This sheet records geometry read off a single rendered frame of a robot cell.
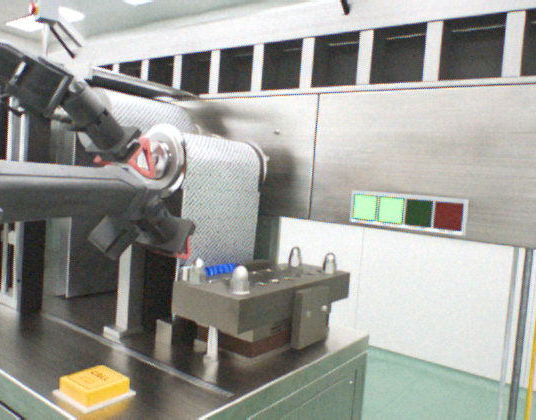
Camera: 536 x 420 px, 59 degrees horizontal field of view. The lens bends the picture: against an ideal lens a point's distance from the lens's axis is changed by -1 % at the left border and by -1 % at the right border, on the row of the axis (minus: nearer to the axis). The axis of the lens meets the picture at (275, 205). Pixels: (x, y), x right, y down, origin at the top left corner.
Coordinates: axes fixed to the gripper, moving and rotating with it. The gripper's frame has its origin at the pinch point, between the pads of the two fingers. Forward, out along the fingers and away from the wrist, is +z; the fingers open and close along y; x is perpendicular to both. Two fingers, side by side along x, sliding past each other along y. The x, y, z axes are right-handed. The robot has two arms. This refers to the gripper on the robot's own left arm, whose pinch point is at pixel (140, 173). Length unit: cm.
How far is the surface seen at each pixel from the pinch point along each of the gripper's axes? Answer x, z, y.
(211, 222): 1.5, 16.0, 7.0
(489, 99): 39, 17, 53
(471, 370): 83, 281, 9
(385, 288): 116, 254, -56
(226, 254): -0.4, 25.1, 6.8
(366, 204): 21.0, 30.1, 30.5
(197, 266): -10.5, 12.4, 14.2
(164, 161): 3.7, 0.4, 3.5
